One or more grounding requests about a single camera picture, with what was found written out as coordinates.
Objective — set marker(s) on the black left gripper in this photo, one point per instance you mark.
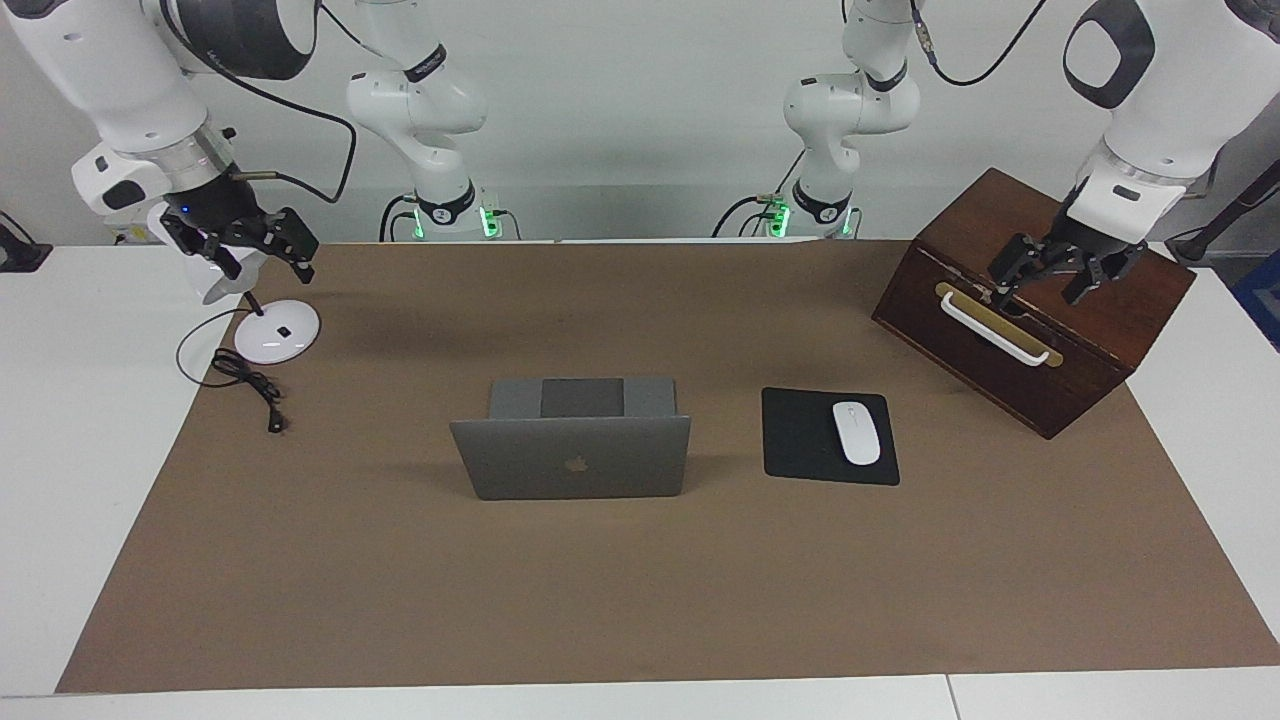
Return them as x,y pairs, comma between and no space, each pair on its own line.
1085,235

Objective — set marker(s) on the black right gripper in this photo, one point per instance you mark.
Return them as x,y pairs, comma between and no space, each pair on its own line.
215,205

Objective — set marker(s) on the grey aluminium laptop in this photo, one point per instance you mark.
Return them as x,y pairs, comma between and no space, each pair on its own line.
570,460

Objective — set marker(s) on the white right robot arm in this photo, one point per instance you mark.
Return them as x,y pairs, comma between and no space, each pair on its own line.
100,80

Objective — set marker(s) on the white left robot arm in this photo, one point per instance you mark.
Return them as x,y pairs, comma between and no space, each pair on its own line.
1180,90

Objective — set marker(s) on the dark brown wooden box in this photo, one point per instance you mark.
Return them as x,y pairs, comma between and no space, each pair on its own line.
1130,310

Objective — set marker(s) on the white desk lamp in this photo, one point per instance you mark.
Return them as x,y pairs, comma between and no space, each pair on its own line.
275,335

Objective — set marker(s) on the white power strip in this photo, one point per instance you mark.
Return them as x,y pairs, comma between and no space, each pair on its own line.
125,236

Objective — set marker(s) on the black tripod leg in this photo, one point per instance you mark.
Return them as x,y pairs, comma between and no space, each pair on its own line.
1200,245

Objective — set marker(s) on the blue bin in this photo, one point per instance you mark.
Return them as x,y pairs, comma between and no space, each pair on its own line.
1265,300

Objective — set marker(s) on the black stand base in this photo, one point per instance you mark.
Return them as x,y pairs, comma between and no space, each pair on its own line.
20,255

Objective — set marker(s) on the white computer mouse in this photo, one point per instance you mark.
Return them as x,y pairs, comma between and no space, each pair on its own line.
857,433

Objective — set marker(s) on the black mouse pad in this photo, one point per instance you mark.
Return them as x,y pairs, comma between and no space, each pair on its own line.
800,440

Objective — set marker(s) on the brown table mat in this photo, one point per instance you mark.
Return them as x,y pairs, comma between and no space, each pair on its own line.
600,600

